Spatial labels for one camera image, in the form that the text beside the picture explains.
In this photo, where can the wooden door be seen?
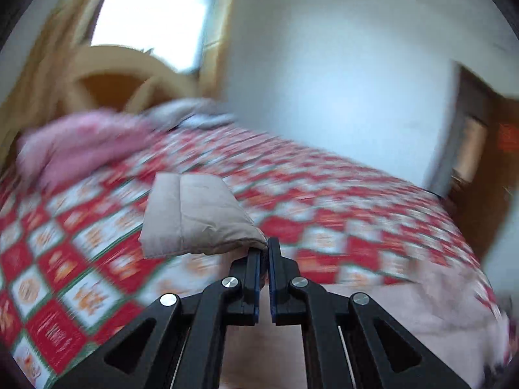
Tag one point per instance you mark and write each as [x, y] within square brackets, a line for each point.
[486, 178]

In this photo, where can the window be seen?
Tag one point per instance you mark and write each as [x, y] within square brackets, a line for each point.
[142, 8]

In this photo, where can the beige puffer jacket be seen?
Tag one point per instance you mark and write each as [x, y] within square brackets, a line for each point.
[194, 214]

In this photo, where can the yellow curtain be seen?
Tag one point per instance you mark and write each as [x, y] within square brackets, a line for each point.
[40, 60]
[217, 48]

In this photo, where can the wooden headboard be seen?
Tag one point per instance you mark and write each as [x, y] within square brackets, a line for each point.
[115, 54]

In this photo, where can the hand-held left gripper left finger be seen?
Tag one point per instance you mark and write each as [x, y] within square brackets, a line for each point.
[256, 283]

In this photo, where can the red door decoration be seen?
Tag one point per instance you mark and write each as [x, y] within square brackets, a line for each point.
[510, 137]

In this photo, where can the grey pillow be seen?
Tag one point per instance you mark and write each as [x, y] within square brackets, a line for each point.
[182, 111]

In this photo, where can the red checkered printed blanket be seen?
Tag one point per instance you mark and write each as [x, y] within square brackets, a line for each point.
[324, 194]

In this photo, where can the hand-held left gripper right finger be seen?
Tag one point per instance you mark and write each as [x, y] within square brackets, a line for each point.
[273, 291]

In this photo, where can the pink cloth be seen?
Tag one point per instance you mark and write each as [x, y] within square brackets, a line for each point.
[81, 142]

